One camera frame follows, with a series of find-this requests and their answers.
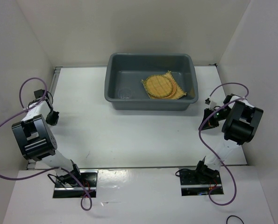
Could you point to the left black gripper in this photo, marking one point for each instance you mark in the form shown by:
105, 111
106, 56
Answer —
53, 121

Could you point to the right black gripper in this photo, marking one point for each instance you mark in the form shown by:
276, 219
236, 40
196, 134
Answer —
210, 124

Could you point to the rectangular woven bamboo mat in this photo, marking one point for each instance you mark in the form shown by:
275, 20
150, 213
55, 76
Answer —
179, 93

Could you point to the round orange woven tray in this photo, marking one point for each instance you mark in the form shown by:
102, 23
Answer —
174, 89

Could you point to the round bamboo tray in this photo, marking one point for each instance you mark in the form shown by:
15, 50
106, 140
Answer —
158, 86

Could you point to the clear plastic cup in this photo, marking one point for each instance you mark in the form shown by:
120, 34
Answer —
124, 93

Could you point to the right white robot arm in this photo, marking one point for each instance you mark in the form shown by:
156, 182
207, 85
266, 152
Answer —
241, 123

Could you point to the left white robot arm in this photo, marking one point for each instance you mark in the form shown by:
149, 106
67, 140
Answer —
37, 142

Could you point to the grey plastic bin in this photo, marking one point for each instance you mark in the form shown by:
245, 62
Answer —
126, 70

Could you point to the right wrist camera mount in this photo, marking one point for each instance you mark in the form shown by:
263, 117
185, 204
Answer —
211, 104

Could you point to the aluminium table rail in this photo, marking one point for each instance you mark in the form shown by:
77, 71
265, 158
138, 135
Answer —
54, 77

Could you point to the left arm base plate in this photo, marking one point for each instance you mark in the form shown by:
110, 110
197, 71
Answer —
89, 181

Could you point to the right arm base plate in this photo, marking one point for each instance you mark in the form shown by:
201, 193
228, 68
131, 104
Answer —
195, 185

